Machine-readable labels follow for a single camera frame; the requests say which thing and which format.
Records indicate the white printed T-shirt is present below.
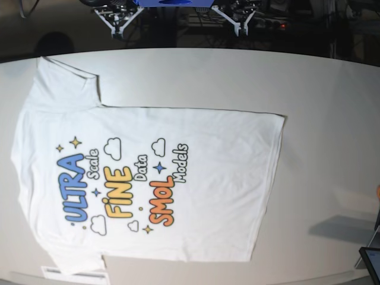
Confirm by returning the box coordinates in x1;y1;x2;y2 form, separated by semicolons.
11;57;285;274

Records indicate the blue robot base block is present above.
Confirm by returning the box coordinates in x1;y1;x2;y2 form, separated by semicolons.
133;0;214;8

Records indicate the black tablet device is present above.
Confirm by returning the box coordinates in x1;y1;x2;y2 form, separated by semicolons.
359;247;380;285

